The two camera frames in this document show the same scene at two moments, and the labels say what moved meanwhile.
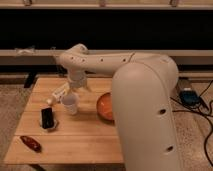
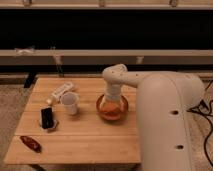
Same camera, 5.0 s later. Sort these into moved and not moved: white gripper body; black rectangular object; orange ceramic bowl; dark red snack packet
Moved: white gripper body
Not moved: dark red snack packet; orange ceramic bowl; black rectangular object
